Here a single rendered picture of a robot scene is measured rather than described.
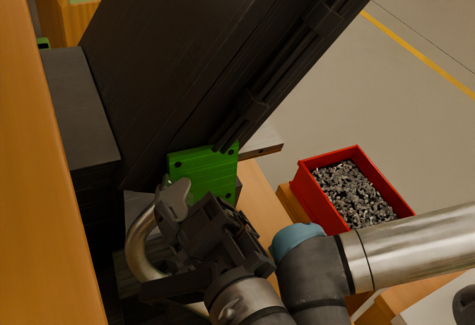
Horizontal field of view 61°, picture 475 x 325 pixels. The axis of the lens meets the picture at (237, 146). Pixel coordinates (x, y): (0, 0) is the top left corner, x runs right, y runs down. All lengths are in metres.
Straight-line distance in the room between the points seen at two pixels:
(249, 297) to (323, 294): 0.11
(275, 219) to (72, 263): 0.84
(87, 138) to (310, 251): 0.37
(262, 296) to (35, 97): 0.28
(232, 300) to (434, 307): 0.71
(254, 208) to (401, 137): 2.01
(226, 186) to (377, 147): 2.13
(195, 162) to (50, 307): 0.44
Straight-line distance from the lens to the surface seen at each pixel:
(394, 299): 1.09
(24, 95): 0.29
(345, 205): 1.15
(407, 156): 2.81
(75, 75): 0.78
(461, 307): 1.09
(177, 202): 0.54
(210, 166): 0.63
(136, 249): 0.63
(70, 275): 0.20
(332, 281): 0.51
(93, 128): 0.68
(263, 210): 1.02
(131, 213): 0.98
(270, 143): 0.85
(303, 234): 0.53
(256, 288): 0.44
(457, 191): 2.81
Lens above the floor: 1.72
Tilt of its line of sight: 46 degrees down
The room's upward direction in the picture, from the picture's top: 15 degrees clockwise
